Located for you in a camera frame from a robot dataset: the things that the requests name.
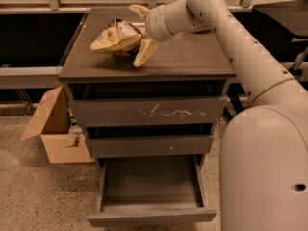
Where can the open cardboard box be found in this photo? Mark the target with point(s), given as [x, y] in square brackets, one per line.
[51, 122]

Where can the grey window sill rail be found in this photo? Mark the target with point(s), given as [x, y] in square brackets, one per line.
[49, 77]

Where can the grey top drawer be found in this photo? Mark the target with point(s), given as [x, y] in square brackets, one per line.
[147, 103]

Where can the grey drawer cabinet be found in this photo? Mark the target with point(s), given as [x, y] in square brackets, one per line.
[183, 48]

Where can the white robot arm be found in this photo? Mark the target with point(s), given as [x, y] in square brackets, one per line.
[263, 162]

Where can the grey open bottom drawer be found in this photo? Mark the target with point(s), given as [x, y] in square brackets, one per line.
[150, 190]

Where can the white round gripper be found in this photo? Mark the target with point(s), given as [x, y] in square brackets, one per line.
[156, 23]

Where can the grey middle drawer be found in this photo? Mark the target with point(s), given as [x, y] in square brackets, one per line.
[149, 140]

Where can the brown chip bag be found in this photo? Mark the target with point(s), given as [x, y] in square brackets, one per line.
[120, 37]

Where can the green bottle in box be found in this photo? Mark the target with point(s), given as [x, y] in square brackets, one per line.
[72, 119]

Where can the black rolling stand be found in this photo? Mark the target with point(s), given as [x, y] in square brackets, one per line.
[282, 27]

